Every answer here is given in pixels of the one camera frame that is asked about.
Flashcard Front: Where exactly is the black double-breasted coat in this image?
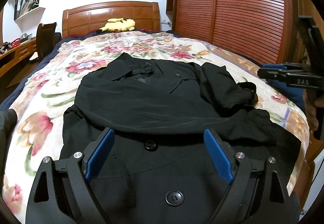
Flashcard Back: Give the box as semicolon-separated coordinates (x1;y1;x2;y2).
60;53;301;223

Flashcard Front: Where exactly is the red basket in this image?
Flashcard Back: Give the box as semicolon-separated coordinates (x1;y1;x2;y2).
11;38;20;48

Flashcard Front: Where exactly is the wooden headboard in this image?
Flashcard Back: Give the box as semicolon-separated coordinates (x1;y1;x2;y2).
61;0;161;39

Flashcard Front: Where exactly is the dark wooden chair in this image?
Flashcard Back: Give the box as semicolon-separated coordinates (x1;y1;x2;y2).
29;22;62;63

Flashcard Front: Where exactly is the navy bed sheet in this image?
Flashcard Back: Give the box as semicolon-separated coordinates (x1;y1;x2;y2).
0;28;178;110

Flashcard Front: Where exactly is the wooden desk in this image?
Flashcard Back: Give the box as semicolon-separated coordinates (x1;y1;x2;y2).
0;37;36;77

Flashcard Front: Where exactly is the dark jacket sleeve forearm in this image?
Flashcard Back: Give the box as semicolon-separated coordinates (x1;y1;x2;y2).
0;109;18;180

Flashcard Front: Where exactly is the right hand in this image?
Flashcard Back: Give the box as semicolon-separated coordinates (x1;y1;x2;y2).
303;89;323;131

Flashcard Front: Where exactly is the yellow plush toy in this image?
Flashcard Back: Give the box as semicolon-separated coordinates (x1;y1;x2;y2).
96;18;136;33

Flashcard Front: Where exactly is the wooden louvered wardrobe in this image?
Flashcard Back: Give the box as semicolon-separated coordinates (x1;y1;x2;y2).
166;0;323;64

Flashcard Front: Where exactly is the floral bed blanket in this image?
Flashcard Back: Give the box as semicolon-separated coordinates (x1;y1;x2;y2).
2;31;310;222

